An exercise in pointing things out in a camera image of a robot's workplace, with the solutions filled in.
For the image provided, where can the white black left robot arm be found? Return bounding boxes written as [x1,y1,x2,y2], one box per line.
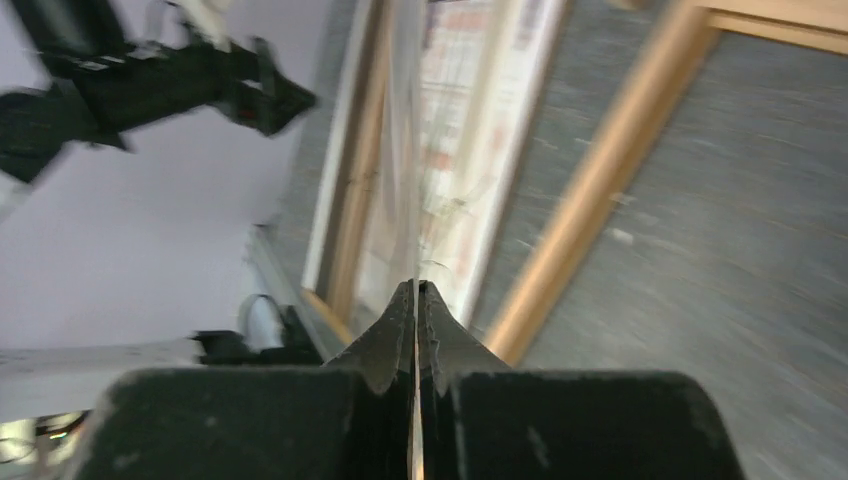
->
[1,1,317,215]

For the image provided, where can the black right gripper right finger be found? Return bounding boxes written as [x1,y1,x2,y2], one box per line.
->
[418,281,744,479]

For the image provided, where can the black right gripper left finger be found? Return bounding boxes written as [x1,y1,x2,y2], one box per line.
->
[72,281,415,479]

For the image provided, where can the wooden picture frame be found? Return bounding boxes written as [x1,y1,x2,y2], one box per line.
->
[485,0,847,365]

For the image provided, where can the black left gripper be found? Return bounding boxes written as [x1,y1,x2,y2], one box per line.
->
[213,37,317,137]

